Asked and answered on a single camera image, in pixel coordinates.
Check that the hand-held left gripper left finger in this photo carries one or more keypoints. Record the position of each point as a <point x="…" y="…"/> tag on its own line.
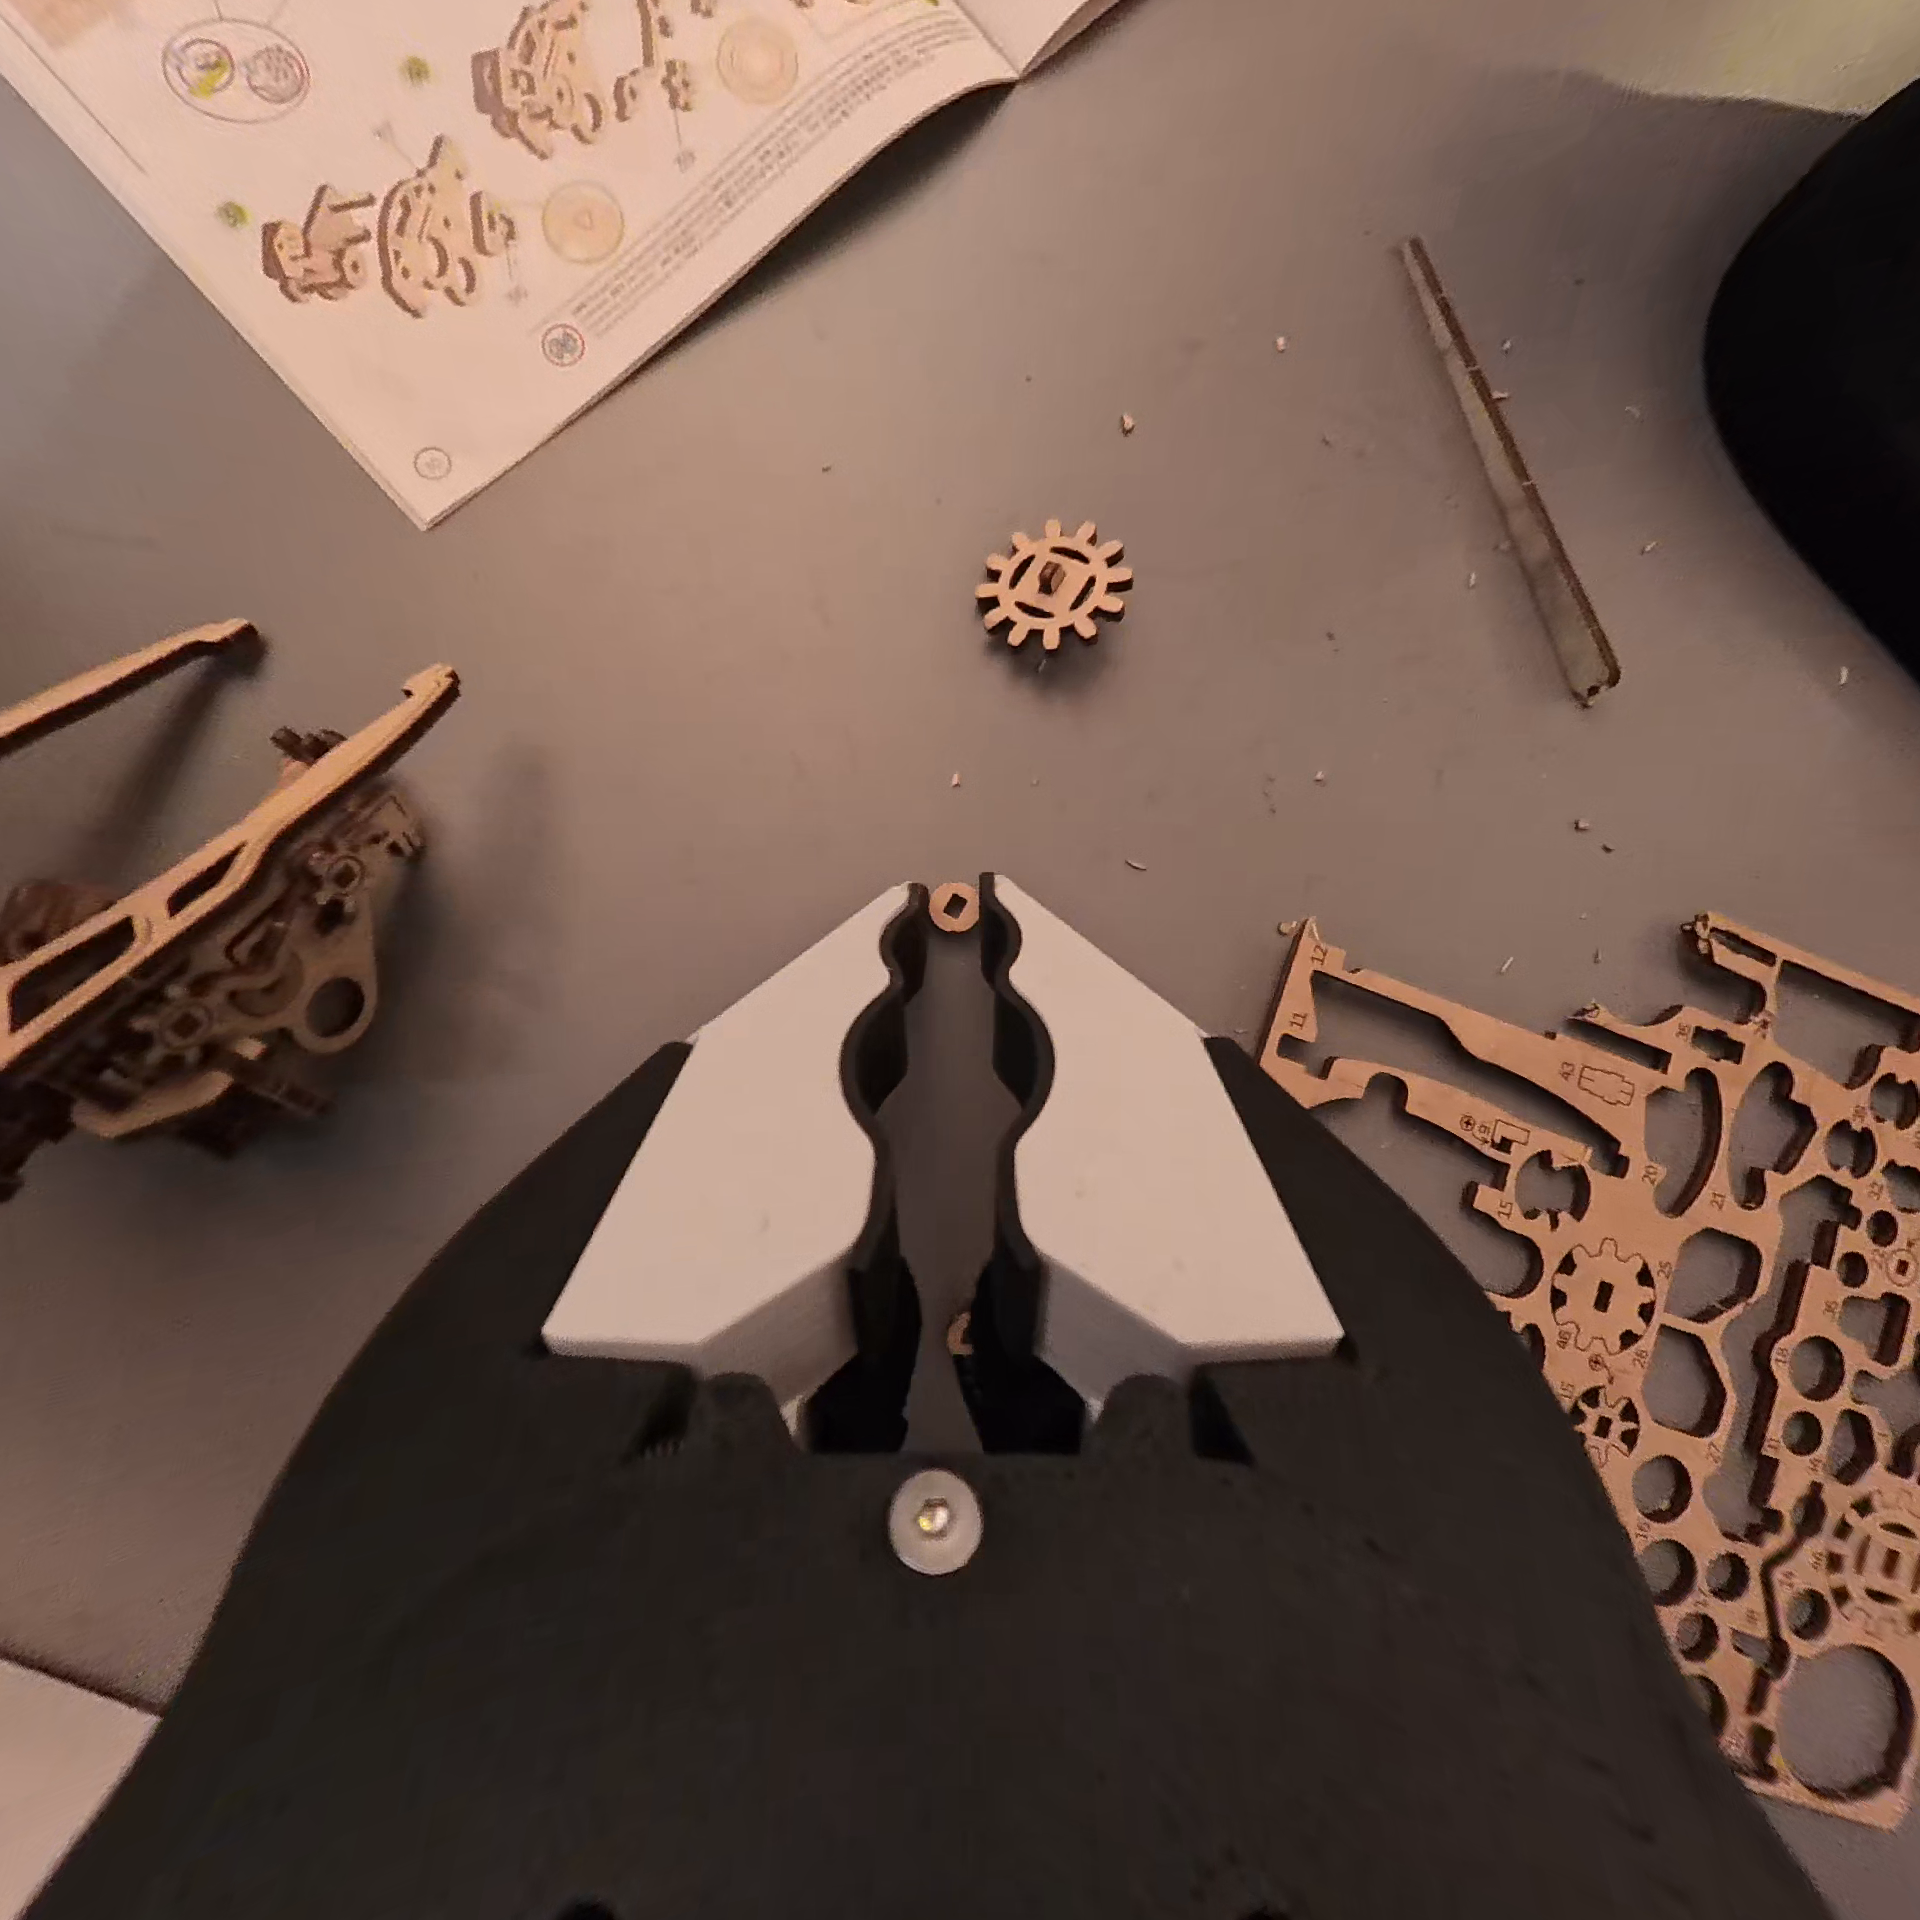
<point x="722" y="1171"/>

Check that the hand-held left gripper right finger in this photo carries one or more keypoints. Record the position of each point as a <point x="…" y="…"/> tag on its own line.
<point x="1156" y="1171"/>

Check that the wooden gear with axle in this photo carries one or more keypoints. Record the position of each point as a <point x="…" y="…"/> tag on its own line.
<point x="1020" y="615"/>

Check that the laser-cut plywood parts sheet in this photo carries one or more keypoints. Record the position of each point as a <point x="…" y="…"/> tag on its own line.
<point x="1573" y="1292"/>

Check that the partly built wooden model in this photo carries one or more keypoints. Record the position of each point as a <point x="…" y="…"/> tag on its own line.
<point x="226" y="960"/>

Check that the thin wooden strip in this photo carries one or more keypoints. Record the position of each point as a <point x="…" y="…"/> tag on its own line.
<point x="1508" y="464"/>

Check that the white cardboard box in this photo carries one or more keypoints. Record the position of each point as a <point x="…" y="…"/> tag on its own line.
<point x="60" y="1800"/>

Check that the open instruction booklet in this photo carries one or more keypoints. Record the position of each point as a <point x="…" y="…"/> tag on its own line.
<point x="722" y="225"/>

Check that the black quilted cushion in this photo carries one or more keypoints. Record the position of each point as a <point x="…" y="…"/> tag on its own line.
<point x="1846" y="376"/>

